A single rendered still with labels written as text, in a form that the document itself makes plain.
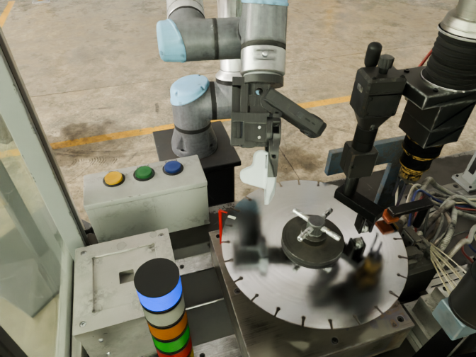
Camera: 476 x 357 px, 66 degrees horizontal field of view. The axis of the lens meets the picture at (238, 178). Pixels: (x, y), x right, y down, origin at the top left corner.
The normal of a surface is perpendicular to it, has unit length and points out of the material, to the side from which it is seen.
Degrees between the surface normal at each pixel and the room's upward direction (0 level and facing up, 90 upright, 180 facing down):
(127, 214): 90
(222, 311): 0
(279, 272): 0
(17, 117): 90
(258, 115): 52
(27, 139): 90
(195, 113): 90
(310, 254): 5
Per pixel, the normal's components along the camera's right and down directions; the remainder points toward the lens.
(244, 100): 0.01, 0.07
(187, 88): -0.13, -0.74
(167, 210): 0.29, 0.63
